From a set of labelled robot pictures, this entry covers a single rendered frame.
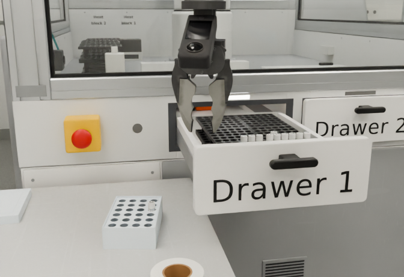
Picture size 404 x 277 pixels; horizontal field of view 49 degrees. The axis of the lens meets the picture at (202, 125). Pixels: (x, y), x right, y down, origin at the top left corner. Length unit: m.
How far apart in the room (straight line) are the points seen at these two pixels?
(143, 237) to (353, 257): 0.71
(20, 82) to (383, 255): 1.00
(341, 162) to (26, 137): 0.64
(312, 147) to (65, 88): 0.53
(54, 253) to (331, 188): 0.45
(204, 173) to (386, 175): 0.66
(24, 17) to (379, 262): 1.06
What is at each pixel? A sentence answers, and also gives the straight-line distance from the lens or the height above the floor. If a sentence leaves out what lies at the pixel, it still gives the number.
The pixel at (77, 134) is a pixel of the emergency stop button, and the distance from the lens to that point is 0.92.
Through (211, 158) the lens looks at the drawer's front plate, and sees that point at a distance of 0.67.
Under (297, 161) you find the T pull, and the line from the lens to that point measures 0.68.
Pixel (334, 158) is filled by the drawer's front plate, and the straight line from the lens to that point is 0.74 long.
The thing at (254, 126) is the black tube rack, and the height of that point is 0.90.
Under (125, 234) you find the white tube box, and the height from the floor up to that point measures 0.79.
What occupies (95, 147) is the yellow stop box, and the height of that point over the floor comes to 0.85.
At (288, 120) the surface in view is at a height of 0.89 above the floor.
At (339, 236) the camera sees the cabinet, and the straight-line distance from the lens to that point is 1.24.
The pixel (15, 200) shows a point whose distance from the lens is 0.93.
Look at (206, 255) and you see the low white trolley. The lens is 0.72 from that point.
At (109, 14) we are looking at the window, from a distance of 0.98.
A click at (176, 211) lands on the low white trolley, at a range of 0.85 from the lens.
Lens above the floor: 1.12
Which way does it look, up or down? 14 degrees down
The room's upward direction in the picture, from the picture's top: straight up
